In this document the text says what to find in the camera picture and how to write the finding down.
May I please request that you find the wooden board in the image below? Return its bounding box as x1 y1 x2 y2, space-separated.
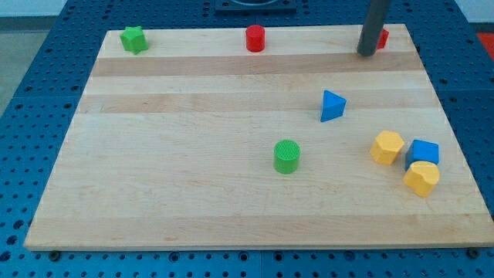
24 24 493 251

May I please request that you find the blue cube block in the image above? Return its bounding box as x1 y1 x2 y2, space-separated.
404 139 440 171

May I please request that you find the yellow hexagon block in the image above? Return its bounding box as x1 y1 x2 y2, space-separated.
369 131 404 165

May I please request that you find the blue triangle block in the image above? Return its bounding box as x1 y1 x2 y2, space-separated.
320 90 347 122

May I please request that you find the green cylinder block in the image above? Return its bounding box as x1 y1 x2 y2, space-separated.
273 139 300 175

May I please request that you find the red block behind rod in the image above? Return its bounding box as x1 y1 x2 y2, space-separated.
377 29 389 49

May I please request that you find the yellow heart block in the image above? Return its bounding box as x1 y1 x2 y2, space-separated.
403 161 440 197

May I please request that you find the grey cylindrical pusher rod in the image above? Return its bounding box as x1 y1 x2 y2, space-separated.
357 0 391 57

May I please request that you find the red cylinder block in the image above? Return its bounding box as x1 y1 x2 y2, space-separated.
245 25 266 53

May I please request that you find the green star block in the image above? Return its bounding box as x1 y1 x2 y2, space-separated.
120 26 148 55

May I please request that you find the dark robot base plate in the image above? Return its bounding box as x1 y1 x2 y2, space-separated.
213 0 297 14

